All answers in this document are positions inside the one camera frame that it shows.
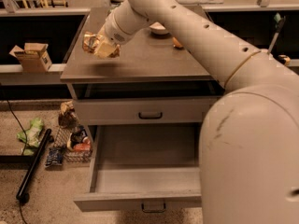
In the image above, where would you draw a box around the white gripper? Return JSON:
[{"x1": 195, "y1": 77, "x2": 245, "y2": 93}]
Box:
[{"x1": 93, "y1": 14, "x2": 133, "y2": 59}]

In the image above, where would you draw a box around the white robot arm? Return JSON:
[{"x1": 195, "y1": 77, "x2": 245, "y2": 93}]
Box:
[{"x1": 100, "y1": 0, "x2": 299, "y2": 224}]

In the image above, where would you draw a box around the grey drawer cabinet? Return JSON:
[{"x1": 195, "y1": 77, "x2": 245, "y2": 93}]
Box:
[{"x1": 60, "y1": 5, "x2": 226, "y2": 213}]

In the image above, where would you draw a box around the closed grey upper drawer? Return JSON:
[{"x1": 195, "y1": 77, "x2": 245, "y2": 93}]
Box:
[{"x1": 73, "y1": 97, "x2": 217, "y2": 125}]

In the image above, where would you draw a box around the open grey drawer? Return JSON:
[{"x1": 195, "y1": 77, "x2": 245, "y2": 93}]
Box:
[{"x1": 74, "y1": 123, "x2": 201, "y2": 213}]

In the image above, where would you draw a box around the white ceramic bowl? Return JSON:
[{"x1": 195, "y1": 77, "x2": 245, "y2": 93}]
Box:
[{"x1": 149, "y1": 22, "x2": 168, "y2": 35}]

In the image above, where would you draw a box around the brown cardboard box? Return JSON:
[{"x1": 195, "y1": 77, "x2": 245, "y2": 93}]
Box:
[{"x1": 9, "y1": 43, "x2": 52, "y2": 73}]

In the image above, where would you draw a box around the orange fruit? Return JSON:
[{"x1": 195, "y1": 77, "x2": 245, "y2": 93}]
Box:
[{"x1": 172, "y1": 37, "x2": 183, "y2": 49}]

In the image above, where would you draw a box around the brown snack bag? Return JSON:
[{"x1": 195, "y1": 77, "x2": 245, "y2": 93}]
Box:
[{"x1": 58, "y1": 101, "x2": 78, "y2": 128}]

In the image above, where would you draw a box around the red snack packet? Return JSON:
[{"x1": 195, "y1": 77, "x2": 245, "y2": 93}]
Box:
[{"x1": 73, "y1": 143, "x2": 91, "y2": 152}]

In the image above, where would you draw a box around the green chip bag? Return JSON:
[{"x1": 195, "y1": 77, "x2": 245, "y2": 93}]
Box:
[{"x1": 17, "y1": 118, "x2": 44, "y2": 156}]

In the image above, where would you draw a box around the blue snack packet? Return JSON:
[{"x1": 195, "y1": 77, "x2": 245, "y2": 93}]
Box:
[{"x1": 45, "y1": 147, "x2": 64, "y2": 167}]

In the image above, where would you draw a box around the black metal bar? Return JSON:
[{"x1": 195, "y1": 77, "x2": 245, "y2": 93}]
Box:
[{"x1": 16, "y1": 129, "x2": 51, "y2": 203}]

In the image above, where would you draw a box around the reacher grabber tool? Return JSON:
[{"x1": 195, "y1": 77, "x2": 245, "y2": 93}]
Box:
[{"x1": 267, "y1": 13, "x2": 286, "y2": 54}]

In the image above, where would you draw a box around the yellow black tape roll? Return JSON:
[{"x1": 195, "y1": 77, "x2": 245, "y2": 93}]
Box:
[{"x1": 278, "y1": 55, "x2": 291, "y2": 66}]

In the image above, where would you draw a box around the wire mesh basket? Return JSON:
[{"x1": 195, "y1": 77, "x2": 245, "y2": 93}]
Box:
[{"x1": 54, "y1": 126, "x2": 93, "y2": 162}]

